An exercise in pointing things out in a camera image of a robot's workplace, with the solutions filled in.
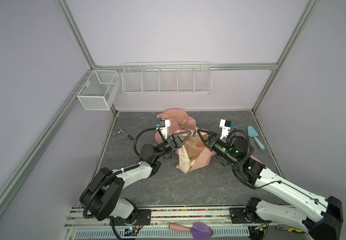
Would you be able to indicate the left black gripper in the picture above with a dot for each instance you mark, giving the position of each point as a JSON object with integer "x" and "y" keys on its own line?
{"x": 172, "y": 143}

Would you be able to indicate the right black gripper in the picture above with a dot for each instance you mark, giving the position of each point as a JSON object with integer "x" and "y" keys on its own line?
{"x": 214, "y": 142}

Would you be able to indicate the pink zip jacket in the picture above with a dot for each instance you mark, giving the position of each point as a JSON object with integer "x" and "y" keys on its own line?
{"x": 194, "y": 155}

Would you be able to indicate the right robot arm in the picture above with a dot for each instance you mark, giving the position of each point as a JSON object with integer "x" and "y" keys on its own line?
{"x": 321, "y": 218}

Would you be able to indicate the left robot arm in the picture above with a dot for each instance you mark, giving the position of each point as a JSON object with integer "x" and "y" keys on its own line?
{"x": 101, "y": 198}

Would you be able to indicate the teal plastic trowel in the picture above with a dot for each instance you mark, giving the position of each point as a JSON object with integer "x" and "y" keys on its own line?
{"x": 254, "y": 134}

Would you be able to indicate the white mesh box basket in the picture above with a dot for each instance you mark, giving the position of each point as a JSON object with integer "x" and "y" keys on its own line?
{"x": 99, "y": 90}

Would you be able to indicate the small green-handled screwdriver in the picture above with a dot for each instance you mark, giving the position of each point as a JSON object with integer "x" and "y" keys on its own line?
{"x": 121, "y": 131}

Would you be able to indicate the white wire shelf basket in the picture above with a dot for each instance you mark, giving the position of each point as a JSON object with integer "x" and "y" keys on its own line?
{"x": 167, "y": 78}

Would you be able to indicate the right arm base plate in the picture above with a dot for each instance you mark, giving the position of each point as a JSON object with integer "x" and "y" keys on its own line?
{"x": 246, "y": 215}

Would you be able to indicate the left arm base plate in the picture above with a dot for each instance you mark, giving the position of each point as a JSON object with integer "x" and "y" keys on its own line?
{"x": 142, "y": 217}

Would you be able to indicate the purple pink-handled scoop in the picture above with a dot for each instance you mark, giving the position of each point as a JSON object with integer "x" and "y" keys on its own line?
{"x": 199, "y": 231}

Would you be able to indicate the yellow-handled pliers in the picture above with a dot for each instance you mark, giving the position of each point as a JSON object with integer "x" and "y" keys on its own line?
{"x": 289, "y": 229}

